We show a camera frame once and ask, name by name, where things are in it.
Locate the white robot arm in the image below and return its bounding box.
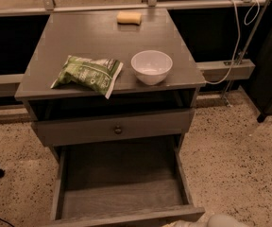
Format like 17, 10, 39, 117
162, 214, 249, 227

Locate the grey open bottom drawer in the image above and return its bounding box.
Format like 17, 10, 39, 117
45, 135, 205, 227

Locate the green chip bag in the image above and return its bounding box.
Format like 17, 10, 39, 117
51, 56, 123, 99

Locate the white bowl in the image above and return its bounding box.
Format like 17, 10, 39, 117
131, 50, 173, 85

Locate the round metal drawer knob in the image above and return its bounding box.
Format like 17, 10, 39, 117
114, 126, 123, 134

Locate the yellow sponge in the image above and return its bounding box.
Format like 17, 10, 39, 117
116, 11, 142, 26

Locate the grey middle drawer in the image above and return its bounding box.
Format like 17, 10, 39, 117
32, 109, 195, 147

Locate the white cable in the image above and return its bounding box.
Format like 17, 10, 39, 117
203, 0, 261, 86

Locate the grey wooden drawer cabinet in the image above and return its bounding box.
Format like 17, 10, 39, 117
15, 9, 205, 158

